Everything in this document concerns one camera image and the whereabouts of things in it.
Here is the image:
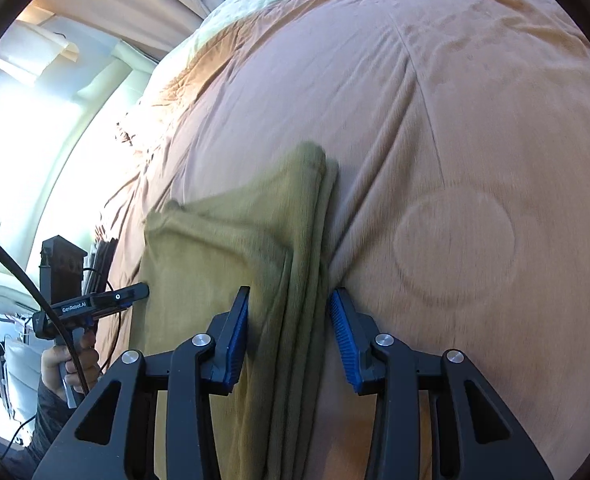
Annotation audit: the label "cream blanket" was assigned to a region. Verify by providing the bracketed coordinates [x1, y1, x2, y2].
[140, 0, 356, 106]

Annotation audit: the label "thick black cable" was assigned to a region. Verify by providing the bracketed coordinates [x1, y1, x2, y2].
[0, 224, 93, 391]

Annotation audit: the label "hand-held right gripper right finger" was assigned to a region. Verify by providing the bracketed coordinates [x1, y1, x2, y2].
[329, 287, 550, 480]

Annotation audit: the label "beige curtain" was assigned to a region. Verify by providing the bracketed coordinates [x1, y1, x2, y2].
[65, 0, 236, 66]

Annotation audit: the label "person's left hand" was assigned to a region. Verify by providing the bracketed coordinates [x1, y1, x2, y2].
[42, 332, 101, 401]

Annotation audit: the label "orange blanket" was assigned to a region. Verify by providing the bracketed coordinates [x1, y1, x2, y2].
[95, 0, 590, 480]

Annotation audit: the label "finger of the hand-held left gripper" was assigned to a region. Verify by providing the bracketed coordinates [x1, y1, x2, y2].
[91, 282, 151, 317]

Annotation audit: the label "cream padded headboard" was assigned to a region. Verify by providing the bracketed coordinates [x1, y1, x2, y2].
[72, 40, 158, 111]

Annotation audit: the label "brown t-shirt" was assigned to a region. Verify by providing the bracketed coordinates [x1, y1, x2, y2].
[130, 141, 341, 480]

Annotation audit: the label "white chair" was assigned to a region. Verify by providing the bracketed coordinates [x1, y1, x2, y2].
[0, 270, 43, 423]

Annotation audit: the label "person's left forearm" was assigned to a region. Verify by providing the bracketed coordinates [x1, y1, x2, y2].
[25, 385, 78, 466]

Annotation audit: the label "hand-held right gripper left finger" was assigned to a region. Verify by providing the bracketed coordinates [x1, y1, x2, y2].
[32, 286, 251, 480]

